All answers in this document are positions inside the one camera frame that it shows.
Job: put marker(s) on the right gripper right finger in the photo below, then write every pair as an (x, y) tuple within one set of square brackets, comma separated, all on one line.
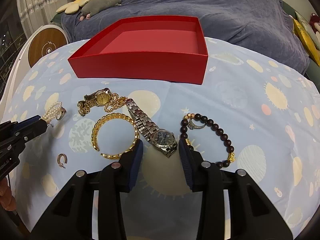
[(190, 160)]

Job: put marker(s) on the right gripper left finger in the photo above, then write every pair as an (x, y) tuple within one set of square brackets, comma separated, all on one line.
[(129, 167)]

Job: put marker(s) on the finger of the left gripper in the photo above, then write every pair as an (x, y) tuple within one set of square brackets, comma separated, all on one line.
[(31, 128)]

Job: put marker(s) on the silver wrist watch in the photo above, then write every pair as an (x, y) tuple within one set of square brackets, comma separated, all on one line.
[(162, 140)]

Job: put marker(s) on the gold cuff bangle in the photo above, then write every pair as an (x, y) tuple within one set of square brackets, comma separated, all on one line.
[(114, 135)]

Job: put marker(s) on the gold wrist watch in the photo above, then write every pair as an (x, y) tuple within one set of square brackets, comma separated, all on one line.
[(99, 98)]

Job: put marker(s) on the left hand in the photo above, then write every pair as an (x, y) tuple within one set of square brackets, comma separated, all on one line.
[(8, 202)]

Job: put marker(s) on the round wooden white device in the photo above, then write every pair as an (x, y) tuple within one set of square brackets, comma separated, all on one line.
[(44, 41)]

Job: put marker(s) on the blue planet print cloth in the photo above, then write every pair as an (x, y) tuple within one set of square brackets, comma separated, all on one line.
[(269, 111)]

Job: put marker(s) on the red open box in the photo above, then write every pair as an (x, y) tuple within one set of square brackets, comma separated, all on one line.
[(161, 47)]

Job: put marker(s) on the white lace curtain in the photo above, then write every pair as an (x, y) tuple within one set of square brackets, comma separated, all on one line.
[(36, 13)]

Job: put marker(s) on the cream flower cushion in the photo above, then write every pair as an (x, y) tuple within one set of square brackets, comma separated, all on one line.
[(72, 7)]

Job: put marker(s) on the grey plush toy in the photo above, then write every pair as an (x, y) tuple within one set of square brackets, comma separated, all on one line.
[(93, 7)]

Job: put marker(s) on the blue grey bed blanket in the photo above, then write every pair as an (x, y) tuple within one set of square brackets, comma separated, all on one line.
[(259, 25)]

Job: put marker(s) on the gold yellow pillow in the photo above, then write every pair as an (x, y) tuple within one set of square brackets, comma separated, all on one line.
[(306, 41)]

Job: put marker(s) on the grey green pillow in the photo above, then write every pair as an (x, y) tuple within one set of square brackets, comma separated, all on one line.
[(304, 23)]

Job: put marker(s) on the red monkey plush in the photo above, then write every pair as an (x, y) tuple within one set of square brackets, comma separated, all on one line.
[(315, 22)]

